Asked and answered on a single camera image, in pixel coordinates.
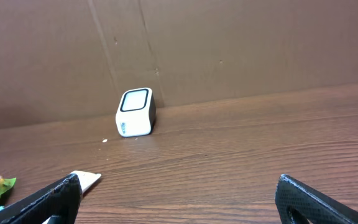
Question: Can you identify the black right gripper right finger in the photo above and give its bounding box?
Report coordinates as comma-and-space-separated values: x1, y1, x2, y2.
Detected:
275, 174, 358, 224

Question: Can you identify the white barcode scanner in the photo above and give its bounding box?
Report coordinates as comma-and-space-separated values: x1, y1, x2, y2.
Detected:
115, 87, 156, 138

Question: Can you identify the white tube with gold cap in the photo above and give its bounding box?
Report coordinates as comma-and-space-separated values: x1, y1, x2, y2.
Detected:
71, 170, 101, 194

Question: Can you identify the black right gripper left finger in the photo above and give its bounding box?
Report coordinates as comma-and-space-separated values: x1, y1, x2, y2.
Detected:
0, 174, 82, 224

